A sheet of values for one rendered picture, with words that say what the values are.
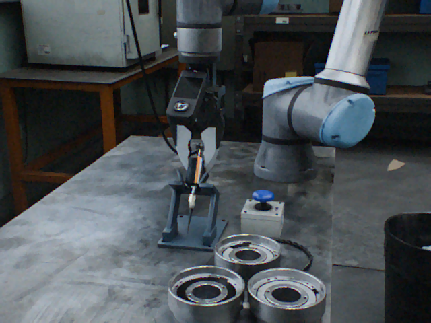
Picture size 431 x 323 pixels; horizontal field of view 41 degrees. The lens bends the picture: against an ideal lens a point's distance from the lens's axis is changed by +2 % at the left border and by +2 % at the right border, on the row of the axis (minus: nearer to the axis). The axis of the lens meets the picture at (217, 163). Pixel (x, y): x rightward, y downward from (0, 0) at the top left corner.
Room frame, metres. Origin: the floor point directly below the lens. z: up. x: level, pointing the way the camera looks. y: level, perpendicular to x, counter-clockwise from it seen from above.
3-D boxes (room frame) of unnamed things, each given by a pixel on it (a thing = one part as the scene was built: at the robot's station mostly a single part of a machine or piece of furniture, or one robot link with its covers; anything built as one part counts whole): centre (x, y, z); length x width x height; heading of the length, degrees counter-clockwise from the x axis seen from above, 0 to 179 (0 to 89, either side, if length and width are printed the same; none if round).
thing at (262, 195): (0.95, -0.08, 0.85); 0.04 x 0.04 x 0.05
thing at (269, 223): (0.96, -0.08, 0.82); 0.08 x 0.07 x 0.05; 168
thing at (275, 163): (1.29, -0.16, 0.85); 0.15 x 0.15 x 0.10
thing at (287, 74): (4.38, -0.48, 0.64); 0.49 x 0.40 x 0.37; 83
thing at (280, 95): (1.28, -0.17, 0.97); 0.13 x 0.12 x 0.14; 36
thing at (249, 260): (0.80, -0.05, 0.82); 0.10 x 0.10 x 0.04
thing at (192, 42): (0.98, 0.04, 1.14); 0.08 x 0.08 x 0.05
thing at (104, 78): (3.49, 0.66, 0.39); 1.50 x 0.62 x 0.78; 168
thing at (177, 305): (0.69, 0.01, 0.82); 0.10 x 0.10 x 0.04
